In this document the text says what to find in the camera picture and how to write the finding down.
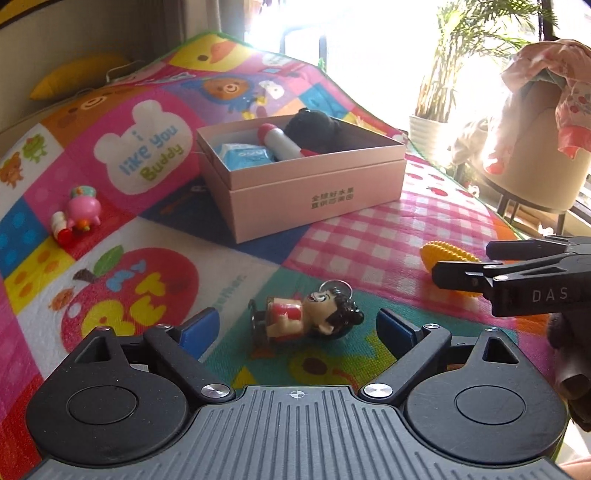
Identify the colourful cartoon play mat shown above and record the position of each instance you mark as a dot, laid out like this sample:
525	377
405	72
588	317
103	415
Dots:
346	240

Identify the blue tissue packet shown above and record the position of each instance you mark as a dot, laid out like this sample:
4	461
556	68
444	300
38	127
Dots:
244	157

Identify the beige armchair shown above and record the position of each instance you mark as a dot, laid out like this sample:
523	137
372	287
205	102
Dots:
531	152

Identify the yellow corn toy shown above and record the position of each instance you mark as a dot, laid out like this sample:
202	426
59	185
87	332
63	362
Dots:
445	254

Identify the pink cardboard box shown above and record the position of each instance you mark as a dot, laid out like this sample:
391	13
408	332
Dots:
286	203

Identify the black window frame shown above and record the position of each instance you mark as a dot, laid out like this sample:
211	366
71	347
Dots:
322	46

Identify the framed wall picture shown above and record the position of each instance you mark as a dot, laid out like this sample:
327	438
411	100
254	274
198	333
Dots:
9	9

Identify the potted plant white pot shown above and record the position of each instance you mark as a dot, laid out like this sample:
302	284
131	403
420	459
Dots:
431	138

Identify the pink pig toy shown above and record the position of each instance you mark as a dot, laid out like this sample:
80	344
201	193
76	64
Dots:
83	210

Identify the yellow cushion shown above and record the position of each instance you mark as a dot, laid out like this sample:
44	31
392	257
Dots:
74	78

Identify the person's right hand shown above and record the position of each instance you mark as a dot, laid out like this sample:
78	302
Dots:
575	364

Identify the black plush toy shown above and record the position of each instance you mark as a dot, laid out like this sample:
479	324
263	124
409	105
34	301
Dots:
314	129

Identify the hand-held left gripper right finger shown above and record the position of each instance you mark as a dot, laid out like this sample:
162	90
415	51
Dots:
392	330

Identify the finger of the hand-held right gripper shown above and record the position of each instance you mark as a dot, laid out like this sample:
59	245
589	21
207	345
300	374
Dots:
457	274
521	249

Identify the pink floral cloth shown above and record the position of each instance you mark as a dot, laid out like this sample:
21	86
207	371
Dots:
572	115

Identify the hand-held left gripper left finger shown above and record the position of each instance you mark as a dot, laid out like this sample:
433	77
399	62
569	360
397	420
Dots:
198	330

